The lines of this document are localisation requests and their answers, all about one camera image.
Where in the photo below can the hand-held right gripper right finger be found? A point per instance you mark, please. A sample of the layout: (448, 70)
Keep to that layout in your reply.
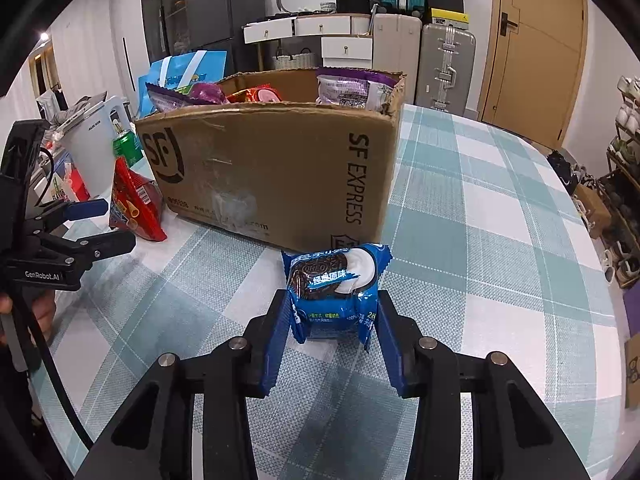
(397, 360)

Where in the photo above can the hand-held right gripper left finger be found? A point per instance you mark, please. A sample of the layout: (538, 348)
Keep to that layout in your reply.
(277, 355)

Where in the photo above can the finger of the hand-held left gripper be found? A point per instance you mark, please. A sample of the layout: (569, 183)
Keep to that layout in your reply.
(85, 209)
(105, 246)

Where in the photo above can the red triangular snack bag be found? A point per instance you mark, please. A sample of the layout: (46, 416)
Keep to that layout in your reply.
(135, 200)

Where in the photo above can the blue cookie packet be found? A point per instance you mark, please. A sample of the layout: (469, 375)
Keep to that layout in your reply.
(335, 280)

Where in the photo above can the red snack packet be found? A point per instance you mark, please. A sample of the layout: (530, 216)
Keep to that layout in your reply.
(260, 95)

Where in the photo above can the pale purple snack packet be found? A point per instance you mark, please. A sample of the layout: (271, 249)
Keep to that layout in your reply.
(350, 91)

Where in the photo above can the person's left hand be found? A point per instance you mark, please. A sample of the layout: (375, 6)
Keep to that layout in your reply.
(45, 310)

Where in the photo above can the white plastic appliance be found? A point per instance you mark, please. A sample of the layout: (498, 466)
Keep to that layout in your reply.
(95, 135)

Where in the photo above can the green soda can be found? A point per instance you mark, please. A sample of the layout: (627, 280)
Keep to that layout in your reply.
(127, 147)

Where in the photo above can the checked teal tablecloth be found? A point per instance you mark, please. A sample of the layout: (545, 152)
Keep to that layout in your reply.
(500, 240)

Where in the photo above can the blue cartoon tote bag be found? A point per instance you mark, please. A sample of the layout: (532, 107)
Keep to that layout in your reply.
(180, 72)

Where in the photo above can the dark glass cabinet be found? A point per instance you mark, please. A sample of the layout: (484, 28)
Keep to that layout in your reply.
(165, 10)

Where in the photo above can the purple bag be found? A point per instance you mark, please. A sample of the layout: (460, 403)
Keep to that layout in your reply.
(633, 312)

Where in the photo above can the grey refrigerator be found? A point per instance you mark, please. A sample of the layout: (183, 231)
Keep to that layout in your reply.
(220, 10)

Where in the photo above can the small brown cardboard box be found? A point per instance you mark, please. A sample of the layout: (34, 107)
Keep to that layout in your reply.
(595, 210)

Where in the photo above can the black sneakers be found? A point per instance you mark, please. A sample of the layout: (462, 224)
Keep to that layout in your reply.
(565, 167)

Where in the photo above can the woven basket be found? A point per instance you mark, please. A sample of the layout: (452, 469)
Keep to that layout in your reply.
(295, 61)

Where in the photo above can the wooden shoe rack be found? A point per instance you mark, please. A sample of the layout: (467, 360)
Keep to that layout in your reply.
(617, 210)

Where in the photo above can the silver suitcase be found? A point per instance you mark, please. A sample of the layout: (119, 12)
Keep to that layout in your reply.
(447, 70)

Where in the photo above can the beige suitcase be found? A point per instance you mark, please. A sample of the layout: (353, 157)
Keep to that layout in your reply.
(396, 60)

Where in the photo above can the white drawer cabinet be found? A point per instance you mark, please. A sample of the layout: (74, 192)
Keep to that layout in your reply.
(330, 35)

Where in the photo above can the wooden door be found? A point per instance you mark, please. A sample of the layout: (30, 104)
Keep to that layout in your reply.
(535, 55)

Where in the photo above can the group of shoes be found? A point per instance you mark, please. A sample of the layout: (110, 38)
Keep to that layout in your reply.
(627, 115)

